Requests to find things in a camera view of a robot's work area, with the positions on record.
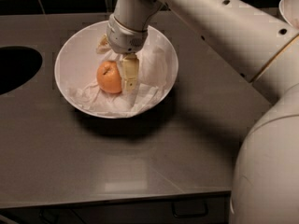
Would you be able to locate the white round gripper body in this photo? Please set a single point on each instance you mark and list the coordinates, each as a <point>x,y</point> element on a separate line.
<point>124,38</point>

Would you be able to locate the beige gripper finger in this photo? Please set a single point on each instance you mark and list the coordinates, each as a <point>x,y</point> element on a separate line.
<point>130,69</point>
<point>103,45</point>

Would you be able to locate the orange fruit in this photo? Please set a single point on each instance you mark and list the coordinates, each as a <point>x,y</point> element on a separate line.
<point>108,77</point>

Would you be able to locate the white bowl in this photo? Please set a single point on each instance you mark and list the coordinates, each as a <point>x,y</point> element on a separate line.
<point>77,61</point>

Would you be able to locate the white crumpled paper towel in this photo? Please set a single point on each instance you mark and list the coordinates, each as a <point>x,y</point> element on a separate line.
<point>150,87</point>

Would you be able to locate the black drawer handle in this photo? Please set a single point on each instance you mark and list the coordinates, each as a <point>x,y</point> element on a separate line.
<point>189,209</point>

